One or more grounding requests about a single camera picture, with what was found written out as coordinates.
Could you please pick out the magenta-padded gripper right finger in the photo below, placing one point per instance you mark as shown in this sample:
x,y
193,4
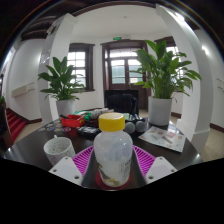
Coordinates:
x,y
160,168

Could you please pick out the clear bottle with yellow cap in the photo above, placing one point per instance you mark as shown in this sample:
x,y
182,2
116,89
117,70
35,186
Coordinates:
x,y
113,156

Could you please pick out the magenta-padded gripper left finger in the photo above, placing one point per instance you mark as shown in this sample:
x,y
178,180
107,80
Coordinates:
x,y
66,170

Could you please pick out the white wall-mounted heater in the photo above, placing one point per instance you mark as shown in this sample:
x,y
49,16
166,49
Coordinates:
x,y
22,90
220,84

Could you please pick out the black office chair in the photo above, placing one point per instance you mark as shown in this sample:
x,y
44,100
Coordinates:
x,y
120,101

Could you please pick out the printed paper leaflet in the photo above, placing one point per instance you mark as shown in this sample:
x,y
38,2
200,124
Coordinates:
x,y
163,137

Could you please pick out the grey ball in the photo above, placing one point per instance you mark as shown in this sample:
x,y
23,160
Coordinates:
x,y
130,128
140,126

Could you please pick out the flat round red coaster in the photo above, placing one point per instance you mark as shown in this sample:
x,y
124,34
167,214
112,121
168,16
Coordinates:
x,y
100,182

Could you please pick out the black flat device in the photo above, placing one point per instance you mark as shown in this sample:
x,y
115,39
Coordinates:
x,y
87,131

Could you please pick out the large potted plant, white pot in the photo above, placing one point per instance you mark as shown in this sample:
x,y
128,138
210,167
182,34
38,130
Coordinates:
x,y
163,73

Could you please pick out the small potted plant, white pot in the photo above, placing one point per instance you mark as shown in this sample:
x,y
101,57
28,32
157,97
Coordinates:
x,y
63,80

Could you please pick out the green exit sign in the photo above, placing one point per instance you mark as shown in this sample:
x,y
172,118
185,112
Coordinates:
x,y
117,38

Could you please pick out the white speckled cup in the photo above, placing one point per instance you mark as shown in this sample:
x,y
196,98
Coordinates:
x,y
58,150

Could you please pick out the wide dark-framed window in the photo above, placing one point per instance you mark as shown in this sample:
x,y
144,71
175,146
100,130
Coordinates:
x,y
78,61

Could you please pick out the dark wooden glazed double door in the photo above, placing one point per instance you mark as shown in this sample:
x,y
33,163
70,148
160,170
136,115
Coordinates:
x,y
118,71

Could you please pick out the red box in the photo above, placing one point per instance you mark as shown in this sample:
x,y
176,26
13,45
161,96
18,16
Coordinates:
x,y
72,121

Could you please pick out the red carpeted stairs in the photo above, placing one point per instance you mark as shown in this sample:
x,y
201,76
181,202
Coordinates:
x,y
16,124

